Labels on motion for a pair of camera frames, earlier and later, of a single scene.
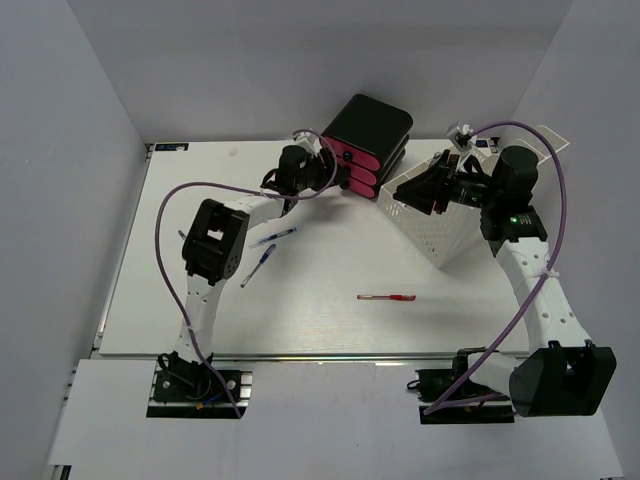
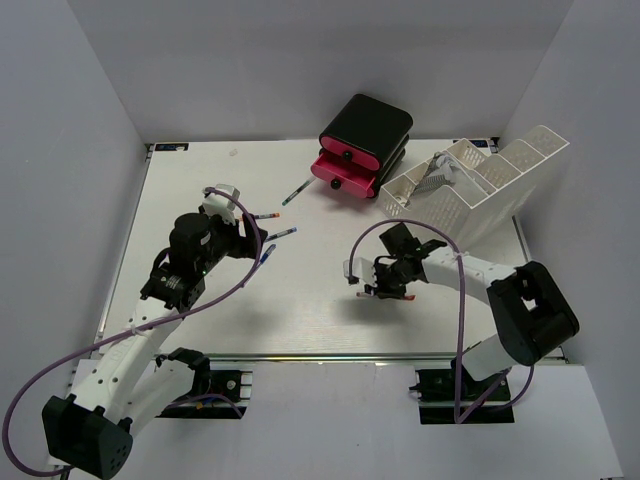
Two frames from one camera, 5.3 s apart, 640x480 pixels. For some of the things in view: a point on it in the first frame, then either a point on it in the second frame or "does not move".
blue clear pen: [273, 236] does not move
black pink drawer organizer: [367, 137] does not move
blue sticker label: [172, 147] does not move
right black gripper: [422, 191] → [381, 289]
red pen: [395, 297] does not move
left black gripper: [315, 160] → [244, 247]
